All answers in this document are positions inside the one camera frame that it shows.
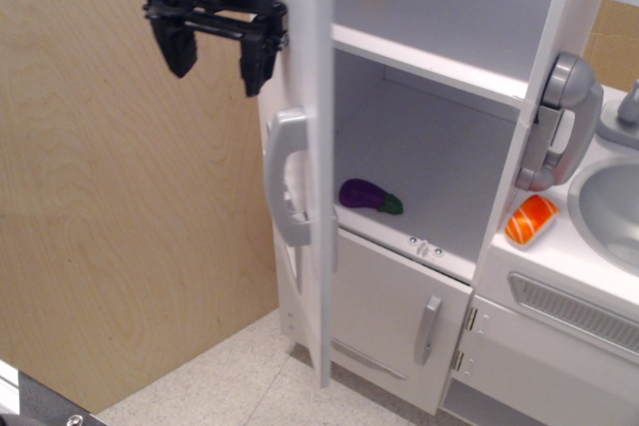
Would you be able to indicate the grey toy telephone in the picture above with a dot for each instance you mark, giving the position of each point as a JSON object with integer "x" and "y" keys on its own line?
{"x": 564, "y": 125}

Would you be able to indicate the white magnetic door latch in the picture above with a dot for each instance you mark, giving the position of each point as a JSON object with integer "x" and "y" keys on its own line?
{"x": 423, "y": 248}

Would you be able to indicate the grey lower door handle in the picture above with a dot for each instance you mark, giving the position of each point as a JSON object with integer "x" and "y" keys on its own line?
{"x": 422, "y": 346}

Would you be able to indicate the grey vent grille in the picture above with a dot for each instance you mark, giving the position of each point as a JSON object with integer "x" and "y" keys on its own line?
{"x": 575, "y": 312}

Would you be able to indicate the white toy fridge cabinet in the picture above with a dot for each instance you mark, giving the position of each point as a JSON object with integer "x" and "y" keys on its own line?
{"x": 434, "y": 101}

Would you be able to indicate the grey toy sink basin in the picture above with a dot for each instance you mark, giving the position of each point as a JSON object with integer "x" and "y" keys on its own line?
{"x": 603, "y": 206}

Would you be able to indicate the purple toy eggplant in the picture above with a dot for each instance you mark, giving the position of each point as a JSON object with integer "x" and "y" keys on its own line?
{"x": 359, "y": 193}

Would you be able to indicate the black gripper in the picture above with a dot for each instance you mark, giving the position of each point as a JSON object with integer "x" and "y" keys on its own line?
{"x": 174, "y": 23}

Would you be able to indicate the grey toy faucet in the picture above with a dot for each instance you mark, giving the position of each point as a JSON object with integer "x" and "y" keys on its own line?
{"x": 618, "y": 121}

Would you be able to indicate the white fridge door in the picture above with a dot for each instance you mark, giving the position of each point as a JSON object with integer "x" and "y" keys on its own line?
{"x": 303, "y": 77}

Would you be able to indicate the grey fridge door handle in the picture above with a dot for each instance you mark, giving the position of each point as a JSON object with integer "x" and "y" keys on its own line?
{"x": 287, "y": 135}

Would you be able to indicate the grey ice dispenser panel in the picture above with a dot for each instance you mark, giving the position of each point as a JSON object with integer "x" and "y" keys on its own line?
{"x": 295, "y": 195}

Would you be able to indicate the white kitchen counter unit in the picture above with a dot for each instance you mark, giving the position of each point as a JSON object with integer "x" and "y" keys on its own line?
{"x": 551, "y": 336}

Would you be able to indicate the brown cardboard box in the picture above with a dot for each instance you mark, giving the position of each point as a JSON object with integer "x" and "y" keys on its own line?
{"x": 612, "y": 47}

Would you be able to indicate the white lower freezer door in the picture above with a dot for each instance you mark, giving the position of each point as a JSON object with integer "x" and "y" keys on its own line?
{"x": 378, "y": 298}

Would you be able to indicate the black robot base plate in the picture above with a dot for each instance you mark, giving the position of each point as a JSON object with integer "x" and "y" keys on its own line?
{"x": 26, "y": 401}

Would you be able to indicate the orange salmon sushi toy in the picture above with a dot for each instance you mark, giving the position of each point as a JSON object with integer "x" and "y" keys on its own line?
{"x": 530, "y": 221}

